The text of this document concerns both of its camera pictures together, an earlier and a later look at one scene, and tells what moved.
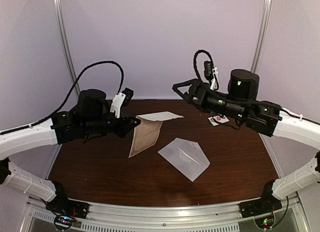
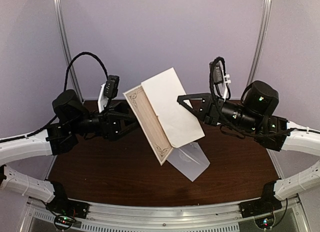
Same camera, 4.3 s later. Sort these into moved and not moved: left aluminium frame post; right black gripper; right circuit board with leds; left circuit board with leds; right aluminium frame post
Moved: right black gripper
Not moved: left circuit board with leds; left aluminium frame post; right circuit board with leds; right aluminium frame post
